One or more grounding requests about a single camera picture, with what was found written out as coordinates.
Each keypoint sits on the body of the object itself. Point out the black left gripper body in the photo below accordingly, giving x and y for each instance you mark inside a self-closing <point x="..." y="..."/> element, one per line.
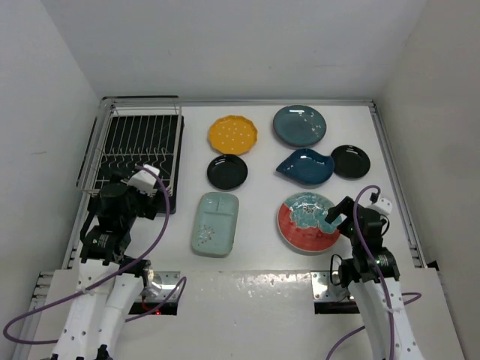
<point x="139" y="205"/>

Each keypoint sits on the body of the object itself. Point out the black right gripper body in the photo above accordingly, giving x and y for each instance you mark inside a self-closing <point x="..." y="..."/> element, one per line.
<point x="345" y="226"/>

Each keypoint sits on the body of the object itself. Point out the red and teal plate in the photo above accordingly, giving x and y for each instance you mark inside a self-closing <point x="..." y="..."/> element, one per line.
<point x="301" y="220"/>

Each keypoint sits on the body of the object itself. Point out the black small round plate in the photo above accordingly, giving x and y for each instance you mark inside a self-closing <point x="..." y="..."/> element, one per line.
<point x="350" y="162"/>

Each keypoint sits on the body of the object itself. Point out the light green rectangular plate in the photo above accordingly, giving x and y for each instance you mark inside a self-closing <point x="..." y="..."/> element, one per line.
<point x="214" y="226"/>

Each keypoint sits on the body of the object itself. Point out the teal round floral plate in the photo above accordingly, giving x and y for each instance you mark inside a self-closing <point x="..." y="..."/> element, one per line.
<point x="299" y="125"/>

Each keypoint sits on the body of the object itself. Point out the yellow polka dot plate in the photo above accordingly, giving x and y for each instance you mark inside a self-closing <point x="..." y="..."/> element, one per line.
<point x="233" y="134"/>

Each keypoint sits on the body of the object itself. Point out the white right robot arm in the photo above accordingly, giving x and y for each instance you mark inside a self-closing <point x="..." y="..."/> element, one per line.
<point x="372" y="277"/>

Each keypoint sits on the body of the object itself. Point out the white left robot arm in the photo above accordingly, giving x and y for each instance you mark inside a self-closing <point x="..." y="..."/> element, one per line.
<point x="108" y="280"/>

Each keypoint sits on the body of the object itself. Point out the dark blue leaf-shaped dish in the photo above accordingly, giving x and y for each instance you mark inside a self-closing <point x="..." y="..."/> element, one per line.
<point x="307" y="167"/>

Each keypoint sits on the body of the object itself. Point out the black drip tray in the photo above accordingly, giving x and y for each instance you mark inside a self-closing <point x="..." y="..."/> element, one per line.
<point x="135" y="140"/>

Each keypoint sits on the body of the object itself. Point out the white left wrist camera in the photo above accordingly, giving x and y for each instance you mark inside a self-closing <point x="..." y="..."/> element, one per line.
<point x="144" y="180"/>

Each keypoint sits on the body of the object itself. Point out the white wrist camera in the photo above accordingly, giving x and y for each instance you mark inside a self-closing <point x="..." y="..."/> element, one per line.
<point x="144" y="180"/>
<point x="383" y="205"/>

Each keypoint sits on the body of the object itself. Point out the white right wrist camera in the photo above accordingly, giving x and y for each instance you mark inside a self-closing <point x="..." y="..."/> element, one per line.
<point x="383" y="205"/>

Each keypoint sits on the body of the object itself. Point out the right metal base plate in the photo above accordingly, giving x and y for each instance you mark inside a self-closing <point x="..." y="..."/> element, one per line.
<point x="325" y="291"/>

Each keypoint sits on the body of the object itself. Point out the metal base plate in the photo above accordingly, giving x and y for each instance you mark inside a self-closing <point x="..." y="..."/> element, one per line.
<point x="160" y="284"/>
<point x="325" y="291"/>

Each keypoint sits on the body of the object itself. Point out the metal wire dish rack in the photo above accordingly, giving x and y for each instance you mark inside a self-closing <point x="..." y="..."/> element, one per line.
<point x="98" y="132"/>

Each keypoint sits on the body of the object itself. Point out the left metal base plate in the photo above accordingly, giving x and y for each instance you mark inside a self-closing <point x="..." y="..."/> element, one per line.
<point x="160" y="284"/>

